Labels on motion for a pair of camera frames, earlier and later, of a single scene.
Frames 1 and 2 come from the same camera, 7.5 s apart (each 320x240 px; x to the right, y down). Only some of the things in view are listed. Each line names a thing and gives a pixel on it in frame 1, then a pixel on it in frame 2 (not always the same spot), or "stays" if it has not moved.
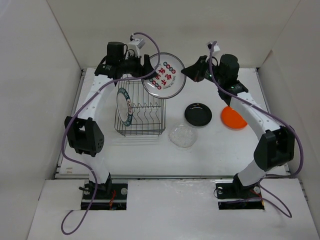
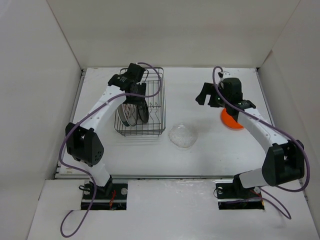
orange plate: [232, 119] stays
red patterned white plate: [170, 80] to [131, 112]
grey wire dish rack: [149, 112] stays
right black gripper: [195, 71] to [207, 89]
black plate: [198, 114] to [143, 109]
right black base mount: [236, 196] stays
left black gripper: [142, 70] to [141, 87]
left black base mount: [108, 196] stays
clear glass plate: [183, 136] stays
